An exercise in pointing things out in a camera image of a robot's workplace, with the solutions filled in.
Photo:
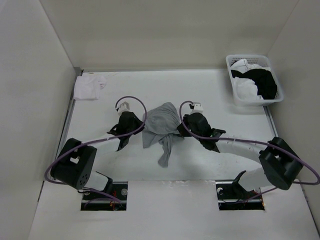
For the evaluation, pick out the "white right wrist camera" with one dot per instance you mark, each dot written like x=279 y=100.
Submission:
x=196 y=107

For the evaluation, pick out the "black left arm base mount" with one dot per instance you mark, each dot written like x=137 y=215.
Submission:
x=101 y=193

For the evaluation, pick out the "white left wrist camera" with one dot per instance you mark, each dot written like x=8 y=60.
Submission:
x=123 y=107

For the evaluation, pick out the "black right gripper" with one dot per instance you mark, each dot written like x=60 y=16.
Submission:
x=182 y=132

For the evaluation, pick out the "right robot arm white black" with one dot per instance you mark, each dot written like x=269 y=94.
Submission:
x=276 y=168

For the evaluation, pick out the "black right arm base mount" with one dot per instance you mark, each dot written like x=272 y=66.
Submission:
x=232 y=196

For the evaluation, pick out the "grey tank top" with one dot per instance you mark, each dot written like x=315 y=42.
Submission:
x=161 y=127

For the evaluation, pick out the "white garment in basket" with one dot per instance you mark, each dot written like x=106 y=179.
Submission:
x=245 y=87

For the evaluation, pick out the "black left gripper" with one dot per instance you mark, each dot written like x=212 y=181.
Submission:
x=139 y=122

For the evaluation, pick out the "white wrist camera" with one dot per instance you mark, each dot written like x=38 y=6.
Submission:
x=123 y=107
x=196 y=107

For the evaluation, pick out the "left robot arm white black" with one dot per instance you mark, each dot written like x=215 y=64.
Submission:
x=76 y=159

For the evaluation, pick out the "folded white tank top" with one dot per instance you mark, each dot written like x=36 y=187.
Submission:
x=87 y=88

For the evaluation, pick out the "white plastic laundry basket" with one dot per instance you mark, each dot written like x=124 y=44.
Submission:
x=253 y=59

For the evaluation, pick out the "black garment in basket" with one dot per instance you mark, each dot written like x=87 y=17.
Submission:
x=264 y=80

